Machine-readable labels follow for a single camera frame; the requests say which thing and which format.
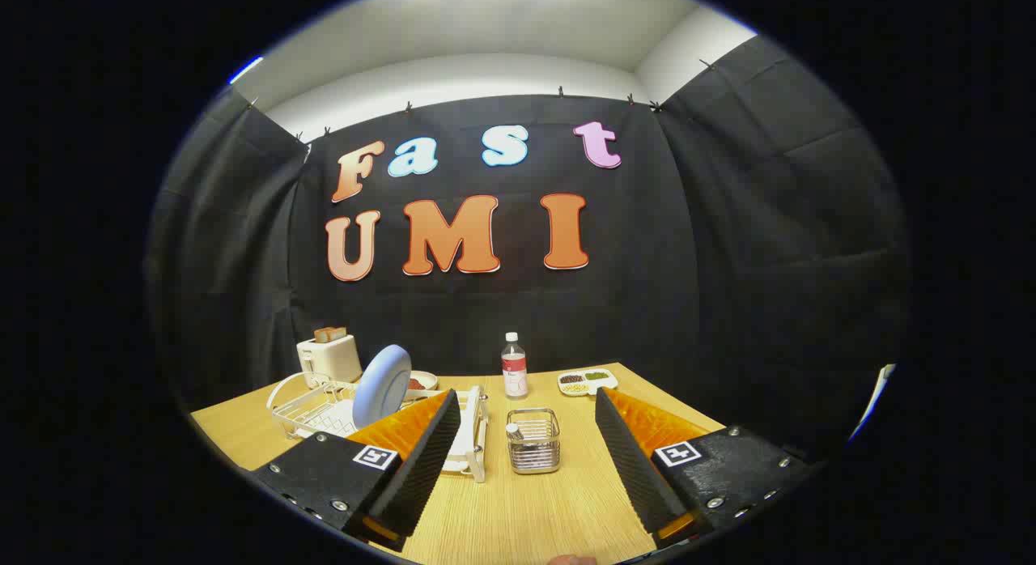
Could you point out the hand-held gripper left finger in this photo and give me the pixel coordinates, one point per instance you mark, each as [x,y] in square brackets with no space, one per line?
[421,468]

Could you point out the clear plastic bottle red label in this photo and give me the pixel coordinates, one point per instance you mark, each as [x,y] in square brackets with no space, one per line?
[515,375]

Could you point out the toast slices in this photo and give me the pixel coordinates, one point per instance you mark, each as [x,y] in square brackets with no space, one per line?
[329,334]

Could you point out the white spoon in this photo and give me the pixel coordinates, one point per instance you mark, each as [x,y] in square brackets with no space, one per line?
[513,430]

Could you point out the black backdrop cloth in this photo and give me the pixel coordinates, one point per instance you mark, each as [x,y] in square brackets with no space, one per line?
[647,306]

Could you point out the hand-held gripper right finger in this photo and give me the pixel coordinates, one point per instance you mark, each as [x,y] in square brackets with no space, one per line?
[635,468]

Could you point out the blue plate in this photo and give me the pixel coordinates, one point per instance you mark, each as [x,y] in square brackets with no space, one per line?
[380,387]

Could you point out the white divided dish with beans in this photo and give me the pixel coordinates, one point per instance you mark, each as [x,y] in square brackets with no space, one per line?
[587,383]

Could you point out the small white plate with food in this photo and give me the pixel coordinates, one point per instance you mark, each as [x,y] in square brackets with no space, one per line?
[424,381]

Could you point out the white toaster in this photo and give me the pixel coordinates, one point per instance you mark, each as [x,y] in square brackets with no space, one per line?
[328,360]

